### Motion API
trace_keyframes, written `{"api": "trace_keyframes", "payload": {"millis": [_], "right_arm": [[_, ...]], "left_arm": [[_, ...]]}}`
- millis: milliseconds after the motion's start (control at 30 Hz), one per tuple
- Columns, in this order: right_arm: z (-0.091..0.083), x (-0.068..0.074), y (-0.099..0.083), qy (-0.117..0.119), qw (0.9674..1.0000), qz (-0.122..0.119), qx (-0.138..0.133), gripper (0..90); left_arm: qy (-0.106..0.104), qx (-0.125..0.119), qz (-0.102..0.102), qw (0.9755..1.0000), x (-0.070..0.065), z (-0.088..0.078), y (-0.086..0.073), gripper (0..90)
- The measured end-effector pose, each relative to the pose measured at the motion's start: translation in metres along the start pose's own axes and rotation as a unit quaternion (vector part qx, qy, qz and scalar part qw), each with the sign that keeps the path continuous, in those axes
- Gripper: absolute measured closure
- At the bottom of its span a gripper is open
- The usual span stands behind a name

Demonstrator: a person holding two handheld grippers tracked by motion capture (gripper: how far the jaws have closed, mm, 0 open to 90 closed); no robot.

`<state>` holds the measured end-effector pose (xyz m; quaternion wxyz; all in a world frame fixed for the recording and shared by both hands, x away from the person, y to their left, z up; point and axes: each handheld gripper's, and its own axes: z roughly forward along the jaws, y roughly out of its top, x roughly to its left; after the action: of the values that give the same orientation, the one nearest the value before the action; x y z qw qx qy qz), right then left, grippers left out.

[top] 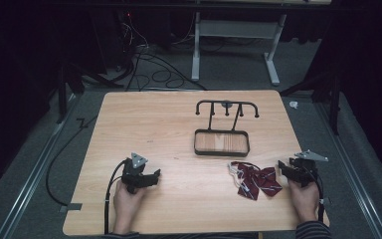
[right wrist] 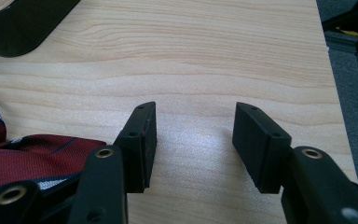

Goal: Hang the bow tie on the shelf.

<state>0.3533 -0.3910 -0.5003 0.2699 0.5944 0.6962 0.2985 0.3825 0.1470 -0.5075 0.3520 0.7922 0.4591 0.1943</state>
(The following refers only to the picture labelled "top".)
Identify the white metal desk frame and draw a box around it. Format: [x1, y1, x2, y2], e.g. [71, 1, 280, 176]
[191, 11, 288, 87]

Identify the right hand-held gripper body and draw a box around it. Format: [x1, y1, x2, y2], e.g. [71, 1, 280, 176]
[287, 148, 330, 189]

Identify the black metal stand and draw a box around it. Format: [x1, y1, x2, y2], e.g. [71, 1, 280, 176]
[279, 71, 343, 136]
[55, 61, 124, 124]

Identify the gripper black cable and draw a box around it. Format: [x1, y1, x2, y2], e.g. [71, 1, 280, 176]
[102, 158, 129, 235]
[306, 164, 326, 224]

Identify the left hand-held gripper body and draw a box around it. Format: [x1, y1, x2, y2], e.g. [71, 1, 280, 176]
[120, 151, 155, 195]

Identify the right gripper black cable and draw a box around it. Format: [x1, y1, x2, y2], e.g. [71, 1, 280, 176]
[306, 164, 326, 224]

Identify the tangle of black cables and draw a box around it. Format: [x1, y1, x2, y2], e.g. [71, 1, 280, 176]
[118, 13, 209, 93]

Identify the person's right hand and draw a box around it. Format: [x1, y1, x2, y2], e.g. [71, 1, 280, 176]
[286, 179, 321, 224]

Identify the person's left hand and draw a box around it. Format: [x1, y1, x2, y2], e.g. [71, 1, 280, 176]
[111, 179, 147, 235]

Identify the grey tape piece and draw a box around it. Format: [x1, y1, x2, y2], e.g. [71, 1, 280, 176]
[59, 202, 84, 214]

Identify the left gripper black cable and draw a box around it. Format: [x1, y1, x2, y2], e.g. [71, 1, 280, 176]
[102, 158, 129, 235]

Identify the black metal rack wooden base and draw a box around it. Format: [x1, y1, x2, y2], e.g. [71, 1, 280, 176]
[193, 99, 261, 157]

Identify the metal floor rail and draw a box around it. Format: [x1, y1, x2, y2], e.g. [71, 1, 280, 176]
[0, 94, 81, 239]
[312, 101, 382, 239]

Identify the black cable on floor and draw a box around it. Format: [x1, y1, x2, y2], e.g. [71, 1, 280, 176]
[45, 114, 97, 207]

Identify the dark red striped bow tie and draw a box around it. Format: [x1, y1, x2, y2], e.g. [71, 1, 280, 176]
[227, 160, 284, 202]

